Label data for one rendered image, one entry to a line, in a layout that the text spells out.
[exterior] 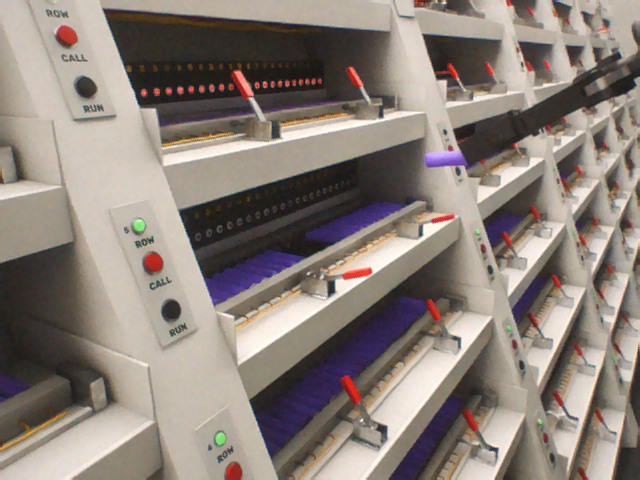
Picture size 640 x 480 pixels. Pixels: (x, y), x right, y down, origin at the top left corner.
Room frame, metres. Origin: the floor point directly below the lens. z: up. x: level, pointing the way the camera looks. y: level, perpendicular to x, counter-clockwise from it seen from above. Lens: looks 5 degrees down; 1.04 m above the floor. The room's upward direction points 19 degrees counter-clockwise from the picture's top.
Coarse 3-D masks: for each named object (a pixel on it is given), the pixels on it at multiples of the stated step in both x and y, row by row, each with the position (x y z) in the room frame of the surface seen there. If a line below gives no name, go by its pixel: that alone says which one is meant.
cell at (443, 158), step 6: (426, 156) 0.67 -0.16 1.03; (432, 156) 0.66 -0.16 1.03; (438, 156) 0.66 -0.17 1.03; (444, 156) 0.65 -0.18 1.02; (450, 156) 0.65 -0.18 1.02; (456, 156) 0.65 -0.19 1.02; (462, 156) 0.64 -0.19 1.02; (426, 162) 0.67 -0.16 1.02; (432, 162) 0.66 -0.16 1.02; (438, 162) 0.66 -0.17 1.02; (444, 162) 0.66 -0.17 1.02; (450, 162) 0.65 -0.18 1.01; (456, 162) 0.65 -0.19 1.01; (462, 162) 0.64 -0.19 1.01
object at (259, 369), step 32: (352, 192) 1.03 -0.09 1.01; (384, 192) 1.05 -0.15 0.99; (416, 192) 1.01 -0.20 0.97; (448, 192) 0.98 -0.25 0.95; (448, 224) 0.93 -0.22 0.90; (384, 256) 0.78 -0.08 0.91; (416, 256) 0.83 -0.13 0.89; (352, 288) 0.67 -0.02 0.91; (384, 288) 0.75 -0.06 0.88; (224, 320) 0.49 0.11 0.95; (256, 320) 0.59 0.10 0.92; (288, 320) 0.59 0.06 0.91; (320, 320) 0.61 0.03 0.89; (256, 352) 0.52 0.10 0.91; (288, 352) 0.57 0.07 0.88; (256, 384) 0.52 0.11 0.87
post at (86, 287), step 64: (0, 0) 0.43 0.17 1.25; (0, 64) 0.44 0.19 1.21; (64, 128) 0.44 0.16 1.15; (128, 128) 0.48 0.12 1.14; (128, 192) 0.46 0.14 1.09; (64, 256) 0.45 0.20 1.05; (192, 256) 0.49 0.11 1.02; (64, 320) 0.47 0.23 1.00; (128, 320) 0.43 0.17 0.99; (192, 384) 0.46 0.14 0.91; (192, 448) 0.44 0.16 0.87; (256, 448) 0.49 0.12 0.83
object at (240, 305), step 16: (416, 208) 0.95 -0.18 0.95; (384, 224) 0.85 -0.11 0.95; (352, 240) 0.78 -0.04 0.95; (368, 240) 0.81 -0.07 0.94; (384, 240) 0.82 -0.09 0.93; (320, 256) 0.71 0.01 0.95; (336, 256) 0.74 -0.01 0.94; (288, 272) 0.66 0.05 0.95; (256, 288) 0.62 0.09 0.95; (272, 288) 0.62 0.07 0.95; (288, 288) 0.65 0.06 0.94; (224, 304) 0.58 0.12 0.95; (240, 304) 0.58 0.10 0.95; (256, 304) 0.60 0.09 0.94; (272, 304) 0.60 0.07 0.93
